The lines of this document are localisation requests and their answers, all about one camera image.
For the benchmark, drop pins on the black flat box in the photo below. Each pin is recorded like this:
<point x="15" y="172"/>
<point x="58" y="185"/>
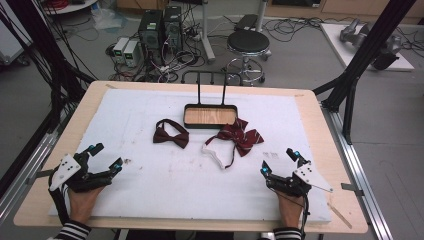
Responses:
<point x="246" y="22"/>

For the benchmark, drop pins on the person's left hand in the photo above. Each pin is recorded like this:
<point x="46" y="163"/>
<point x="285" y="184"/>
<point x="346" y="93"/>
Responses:
<point x="83" y="203"/>

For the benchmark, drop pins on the white floor platform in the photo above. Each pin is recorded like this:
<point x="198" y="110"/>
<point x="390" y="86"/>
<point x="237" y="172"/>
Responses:
<point x="336" y="43"/>

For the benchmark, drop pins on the black metal frame post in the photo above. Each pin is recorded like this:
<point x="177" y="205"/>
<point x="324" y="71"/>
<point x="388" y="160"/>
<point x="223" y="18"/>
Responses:
<point x="36" y="43"/>
<point x="370" y="46"/>

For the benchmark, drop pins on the thin wooden strip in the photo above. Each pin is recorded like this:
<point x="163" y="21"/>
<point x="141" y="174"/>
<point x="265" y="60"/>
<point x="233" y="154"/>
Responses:
<point x="340" y="215"/>

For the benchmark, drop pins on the white equipment case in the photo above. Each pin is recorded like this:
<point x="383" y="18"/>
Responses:
<point x="11" y="40"/>

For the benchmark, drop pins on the grey stand leg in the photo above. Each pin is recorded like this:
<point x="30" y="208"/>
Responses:
<point x="207" y="33"/>
<point x="261" y="13"/>

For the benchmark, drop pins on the white power supply unit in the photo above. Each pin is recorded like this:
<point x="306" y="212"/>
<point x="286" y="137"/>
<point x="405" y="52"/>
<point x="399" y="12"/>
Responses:
<point x="120" y="48"/>
<point x="131" y="53"/>

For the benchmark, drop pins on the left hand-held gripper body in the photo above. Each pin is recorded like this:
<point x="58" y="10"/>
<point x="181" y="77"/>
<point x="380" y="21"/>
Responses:
<point x="66" y="168"/>

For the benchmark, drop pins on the white foam mat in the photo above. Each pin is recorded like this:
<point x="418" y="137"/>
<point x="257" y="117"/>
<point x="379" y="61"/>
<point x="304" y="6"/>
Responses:
<point x="173" y="186"/>

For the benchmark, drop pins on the dark maroon bow tie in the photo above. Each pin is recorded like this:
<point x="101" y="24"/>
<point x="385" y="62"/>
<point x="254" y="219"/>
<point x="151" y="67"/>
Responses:
<point x="171" y="136"/>

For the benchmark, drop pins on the round white table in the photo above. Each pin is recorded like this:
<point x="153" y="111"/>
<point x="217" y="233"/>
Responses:
<point x="71" y="6"/>

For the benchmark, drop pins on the striped red bow tie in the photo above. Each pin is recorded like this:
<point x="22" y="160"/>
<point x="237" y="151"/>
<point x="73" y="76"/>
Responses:
<point x="238" y="136"/>

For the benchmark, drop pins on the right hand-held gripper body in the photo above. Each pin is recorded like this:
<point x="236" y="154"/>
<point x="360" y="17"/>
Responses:
<point x="301" y="178"/>

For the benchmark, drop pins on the person's right hand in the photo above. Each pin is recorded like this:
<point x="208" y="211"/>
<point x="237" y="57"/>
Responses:
<point x="290" y="210"/>

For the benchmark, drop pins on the clear plastic bag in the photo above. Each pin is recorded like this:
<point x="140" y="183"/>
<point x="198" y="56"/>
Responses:
<point x="108" y="18"/>

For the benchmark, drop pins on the grey metal bracket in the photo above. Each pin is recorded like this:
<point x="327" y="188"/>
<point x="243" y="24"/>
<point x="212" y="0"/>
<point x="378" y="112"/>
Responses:
<point x="41" y="175"/>
<point x="351" y="189"/>

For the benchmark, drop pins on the aluminium rail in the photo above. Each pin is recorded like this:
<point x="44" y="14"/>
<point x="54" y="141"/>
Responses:
<point x="360" y="173"/>
<point x="30" y="166"/>

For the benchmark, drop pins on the black computer tower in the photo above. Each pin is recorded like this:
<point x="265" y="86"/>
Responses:
<point x="150" y="31"/>
<point x="173" y="28"/>

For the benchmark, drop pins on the black round stool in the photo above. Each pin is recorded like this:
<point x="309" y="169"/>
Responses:
<point x="248" y="41"/>

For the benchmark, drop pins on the black rack with wooden tray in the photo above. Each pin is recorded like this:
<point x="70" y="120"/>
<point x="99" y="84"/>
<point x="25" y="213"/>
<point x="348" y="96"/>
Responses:
<point x="210" y="116"/>

